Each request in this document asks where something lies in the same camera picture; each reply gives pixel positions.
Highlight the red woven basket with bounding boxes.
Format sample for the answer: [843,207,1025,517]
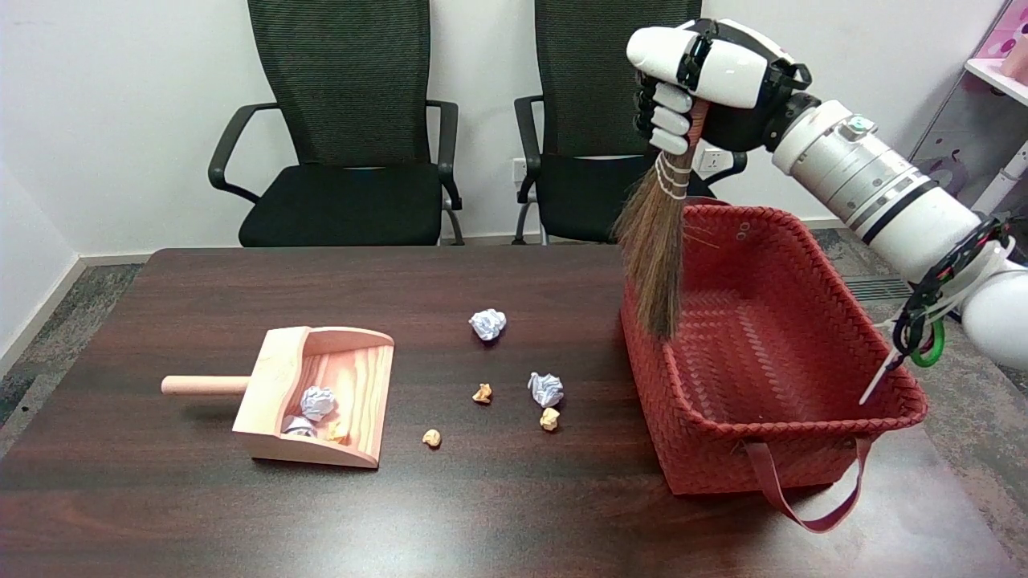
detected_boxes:
[620,198,929,535]

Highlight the pink white children's desk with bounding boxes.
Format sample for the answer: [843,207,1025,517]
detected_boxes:
[912,0,1028,242]

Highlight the black mesh office chair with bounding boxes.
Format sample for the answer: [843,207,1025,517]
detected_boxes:
[207,0,466,248]
[512,0,748,246]

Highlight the straw hand broom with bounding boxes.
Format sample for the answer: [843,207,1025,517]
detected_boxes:
[614,96,712,343]

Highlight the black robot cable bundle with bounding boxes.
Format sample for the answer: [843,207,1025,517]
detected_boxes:
[890,215,1014,372]

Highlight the green cable loop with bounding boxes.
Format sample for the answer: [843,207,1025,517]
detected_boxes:
[911,320,948,369]

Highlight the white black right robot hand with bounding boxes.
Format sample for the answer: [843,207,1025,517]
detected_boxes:
[626,18,821,156]

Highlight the wooden dustpan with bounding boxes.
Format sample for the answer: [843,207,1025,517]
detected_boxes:
[161,326,396,469]

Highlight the floor vent grille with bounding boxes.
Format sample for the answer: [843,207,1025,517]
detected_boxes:
[839,276,916,303]

